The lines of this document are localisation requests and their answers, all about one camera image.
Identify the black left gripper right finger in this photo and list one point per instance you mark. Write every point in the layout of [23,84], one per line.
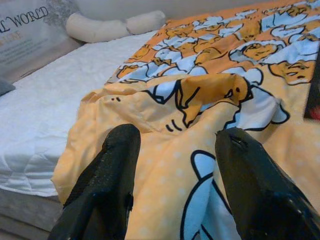
[260,195]

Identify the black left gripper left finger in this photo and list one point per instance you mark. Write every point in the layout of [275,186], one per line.
[105,180]

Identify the orange cartoon print blanket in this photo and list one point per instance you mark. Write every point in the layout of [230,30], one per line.
[200,62]

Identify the grey patterned mattress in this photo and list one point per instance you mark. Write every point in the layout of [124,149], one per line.
[25,210]

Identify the white quilted mattress pad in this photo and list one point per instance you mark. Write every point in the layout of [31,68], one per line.
[50,100]

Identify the beige padded bed bumper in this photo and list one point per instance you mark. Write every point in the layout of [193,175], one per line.
[50,57]

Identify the beige bolster pillow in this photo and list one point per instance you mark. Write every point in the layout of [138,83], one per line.
[100,27]

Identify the white printed bed guard panel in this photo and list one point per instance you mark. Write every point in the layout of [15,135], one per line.
[25,37]

